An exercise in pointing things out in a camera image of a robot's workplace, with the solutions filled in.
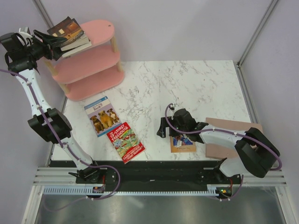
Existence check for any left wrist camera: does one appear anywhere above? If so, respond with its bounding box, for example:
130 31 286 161
18 27 32 39

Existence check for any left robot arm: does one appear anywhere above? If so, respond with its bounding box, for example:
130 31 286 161
0 30 103 184

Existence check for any brown file folder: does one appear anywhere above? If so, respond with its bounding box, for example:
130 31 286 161
206 118 263 160

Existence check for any Edward Tulane brown book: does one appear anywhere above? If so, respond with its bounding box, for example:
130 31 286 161
47 16 91 51

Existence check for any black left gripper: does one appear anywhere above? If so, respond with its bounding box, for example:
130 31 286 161
23 30 68 62

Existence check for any Othello orange book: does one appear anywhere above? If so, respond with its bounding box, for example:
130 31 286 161
170 134 197 153

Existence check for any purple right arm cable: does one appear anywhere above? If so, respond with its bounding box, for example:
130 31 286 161
165 104 282 202

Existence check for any purple dog book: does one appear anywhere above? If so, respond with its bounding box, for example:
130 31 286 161
84 96 121 137

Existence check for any Nineteen Eighty-Four blue book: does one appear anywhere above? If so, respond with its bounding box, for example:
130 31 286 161
61 38 92 58

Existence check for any red Treehouse book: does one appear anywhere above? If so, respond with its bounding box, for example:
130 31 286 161
107 122 145 164

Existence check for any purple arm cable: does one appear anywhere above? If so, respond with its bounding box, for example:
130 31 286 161
0 69 121 212
165 104 282 202

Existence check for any white cable duct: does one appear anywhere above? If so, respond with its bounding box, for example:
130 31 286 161
43 185 222 196

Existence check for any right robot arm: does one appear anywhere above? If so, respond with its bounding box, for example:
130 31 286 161
157 104 282 184

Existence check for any pink three-tier shelf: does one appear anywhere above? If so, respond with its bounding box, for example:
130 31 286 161
44 20 124 101

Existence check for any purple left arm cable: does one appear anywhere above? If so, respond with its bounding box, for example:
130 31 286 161
0 69 121 212

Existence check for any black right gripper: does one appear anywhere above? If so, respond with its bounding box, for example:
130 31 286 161
157 117 187 138

